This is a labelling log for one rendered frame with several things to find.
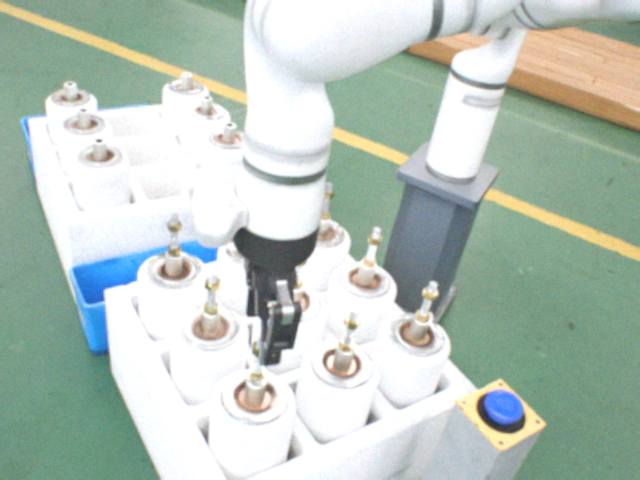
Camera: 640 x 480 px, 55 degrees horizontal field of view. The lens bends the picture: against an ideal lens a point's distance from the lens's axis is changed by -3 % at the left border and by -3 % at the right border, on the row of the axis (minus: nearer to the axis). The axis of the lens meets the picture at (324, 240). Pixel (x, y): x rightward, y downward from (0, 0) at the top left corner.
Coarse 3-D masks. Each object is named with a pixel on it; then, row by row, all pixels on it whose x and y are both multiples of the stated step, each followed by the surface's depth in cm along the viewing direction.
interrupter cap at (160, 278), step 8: (160, 256) 85; (184, 256) 86; (192, 256) 86; (152, 264) 84; (160, 264) 84; (184, 264) 85; (192, 264) 85; (200, 264) 85; (152, 272) 83; (160, 272) 83; (184, 272) 84; (192, 272) 84; (200, 272) 84; (152, 280) 81; (160, 280) 82; (168, 280) 82; (176, 280) 82; (184, 280) 82; (192, 280) 82; (168, 288) 81; (176, 288) 81
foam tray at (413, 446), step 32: (128, 288) 90; (128, 320) 85; (128, 352) 84; (160, 352) 81; (128, 384) 89; (160, 384) 77; (288, 384) 81; (448, 384) 86; (160, 416) 77; (192, 416) 74; (384, 416) 79; (416, 416) 79; (448, 416) 83; (160, 448) 81; (192, 448) 71; (320, 448) 73; (352, 448) 74; (384, 448) 77; (416, 448) 83
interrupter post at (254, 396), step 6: (246, 378) 67; (246, 384) 67; (252, 384) 67; (258, 384) 67; (264, 384) 67; (246, 390) 68; (252, 390) 67; (258, 390) 67; (264, 390) 68; (246, 396) 68; (252, 396) 67; (258, 396) 67; (264, 396) 69; (252, 402) 68; (258, 402) 68
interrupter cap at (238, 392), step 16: (224, 384) 69; (240, 384) 70; (272, 384) 71; (224, 400) 68; (240, 400) 68; (272, 400) 69; (288, 400) 69; (240, 416) 66; (256, 416) 67; (272, 416) 67
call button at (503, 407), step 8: (496, 392) 64; (504, 392) 65; (488, 400) 63; (496, 400) 63; (504, 400) 64; (512, 400) 64; (520, 400) 64; (488, 408) 63; (496, 408) 63; (504, 408) 63; (512, 408) 63; (520, 408) 63; (496, 416) 62; (504, 416) 62; (512, 416) 62; (520, 416) 62; (504, 424) 63
